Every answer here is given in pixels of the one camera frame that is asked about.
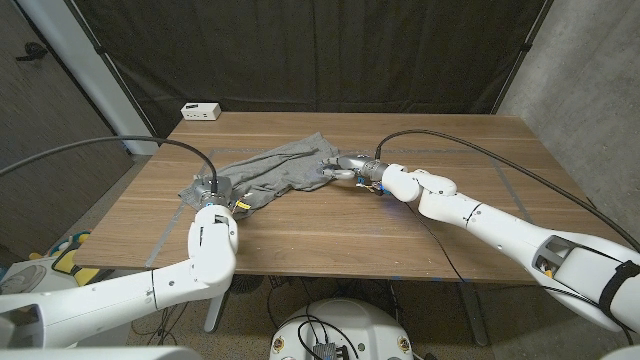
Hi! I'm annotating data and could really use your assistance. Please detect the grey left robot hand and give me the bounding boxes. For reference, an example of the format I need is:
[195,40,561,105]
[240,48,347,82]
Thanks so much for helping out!
[192,174,235,200]

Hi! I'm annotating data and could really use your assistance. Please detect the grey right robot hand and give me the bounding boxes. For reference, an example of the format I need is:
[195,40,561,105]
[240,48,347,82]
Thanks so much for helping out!
[319,153,375,182]

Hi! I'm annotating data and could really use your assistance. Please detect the grey shorts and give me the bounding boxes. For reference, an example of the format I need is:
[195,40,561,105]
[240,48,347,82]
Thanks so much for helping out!
[178,131,341,220]

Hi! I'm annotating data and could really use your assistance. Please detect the white power strip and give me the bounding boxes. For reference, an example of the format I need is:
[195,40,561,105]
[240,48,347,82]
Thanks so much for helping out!
[180,102,222,122]

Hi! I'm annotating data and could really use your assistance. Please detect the black backdrop curtain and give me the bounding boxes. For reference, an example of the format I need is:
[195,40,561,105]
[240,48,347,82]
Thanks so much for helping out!
[74,0,549,144]

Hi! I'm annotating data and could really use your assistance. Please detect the white table leg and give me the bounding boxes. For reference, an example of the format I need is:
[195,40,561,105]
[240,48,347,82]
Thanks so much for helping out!
[203,289,232,334]

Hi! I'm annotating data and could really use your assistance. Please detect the yellow black floor pad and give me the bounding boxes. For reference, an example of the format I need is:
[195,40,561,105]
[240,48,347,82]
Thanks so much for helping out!
[51,248,104,287]

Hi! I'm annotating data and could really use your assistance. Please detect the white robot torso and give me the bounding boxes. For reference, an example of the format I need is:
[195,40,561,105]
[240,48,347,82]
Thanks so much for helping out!
[268,298,414,360]

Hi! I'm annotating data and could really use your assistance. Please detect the black backdrop stand pole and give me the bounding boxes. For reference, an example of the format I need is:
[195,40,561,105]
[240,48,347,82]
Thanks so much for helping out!
[489,0,555,115]
[64,0,161,146]

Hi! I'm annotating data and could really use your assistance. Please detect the dark wooden door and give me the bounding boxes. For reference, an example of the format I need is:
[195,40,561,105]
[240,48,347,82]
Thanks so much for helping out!
[0,0,135,261]

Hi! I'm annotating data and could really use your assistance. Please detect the white floor mat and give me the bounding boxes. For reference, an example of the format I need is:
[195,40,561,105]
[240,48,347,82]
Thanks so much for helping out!
[0,257,106,301]

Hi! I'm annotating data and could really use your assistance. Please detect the grey table leg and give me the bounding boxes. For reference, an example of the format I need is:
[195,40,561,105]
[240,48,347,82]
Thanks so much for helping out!
[457,282,490,347]

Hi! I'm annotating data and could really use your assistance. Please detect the grey sneaker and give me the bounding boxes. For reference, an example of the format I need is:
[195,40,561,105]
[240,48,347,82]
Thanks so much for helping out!
[0,263,47,297]

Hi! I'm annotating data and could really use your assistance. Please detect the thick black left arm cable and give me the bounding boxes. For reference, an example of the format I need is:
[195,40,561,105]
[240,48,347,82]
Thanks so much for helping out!
[0,135,220,194]

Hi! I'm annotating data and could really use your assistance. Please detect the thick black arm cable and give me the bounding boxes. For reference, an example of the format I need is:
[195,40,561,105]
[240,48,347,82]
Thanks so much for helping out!
[0,135,220,194]
[374,129,640,251]

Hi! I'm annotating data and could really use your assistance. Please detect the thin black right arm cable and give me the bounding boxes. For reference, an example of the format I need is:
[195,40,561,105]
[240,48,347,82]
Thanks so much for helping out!
[404,202,634,346]

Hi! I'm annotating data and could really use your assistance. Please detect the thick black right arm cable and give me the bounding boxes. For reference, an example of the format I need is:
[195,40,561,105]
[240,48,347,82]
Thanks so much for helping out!
[374,129,640,251]

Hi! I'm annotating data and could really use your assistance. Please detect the white door frame post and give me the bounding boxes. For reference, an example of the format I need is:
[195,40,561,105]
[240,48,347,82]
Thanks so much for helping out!
[17,0,160,156]

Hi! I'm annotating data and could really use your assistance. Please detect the black door handle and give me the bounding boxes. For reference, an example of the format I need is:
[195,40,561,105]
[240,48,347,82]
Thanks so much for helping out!
[14,41,49,62]

